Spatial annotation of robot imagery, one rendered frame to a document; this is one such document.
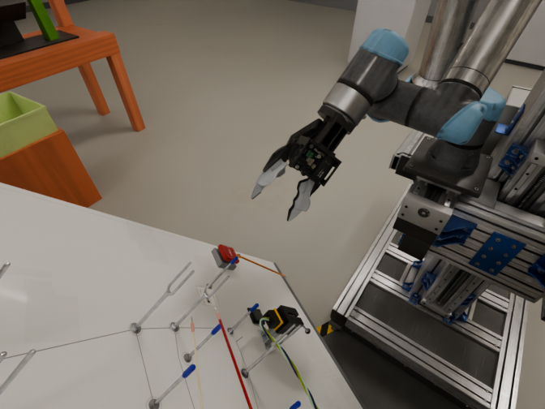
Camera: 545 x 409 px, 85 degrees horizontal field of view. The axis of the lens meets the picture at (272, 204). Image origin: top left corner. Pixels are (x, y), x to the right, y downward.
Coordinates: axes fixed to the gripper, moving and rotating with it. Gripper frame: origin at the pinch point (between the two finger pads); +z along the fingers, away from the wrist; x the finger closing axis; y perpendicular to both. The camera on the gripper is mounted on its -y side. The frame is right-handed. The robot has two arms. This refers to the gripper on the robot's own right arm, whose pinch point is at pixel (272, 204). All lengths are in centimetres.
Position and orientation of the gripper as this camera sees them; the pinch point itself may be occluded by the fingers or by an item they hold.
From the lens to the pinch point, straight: 58.3
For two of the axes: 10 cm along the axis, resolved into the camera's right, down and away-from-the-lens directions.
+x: 8.1, 5.1, 3.0
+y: 1.6, 3.0, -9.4
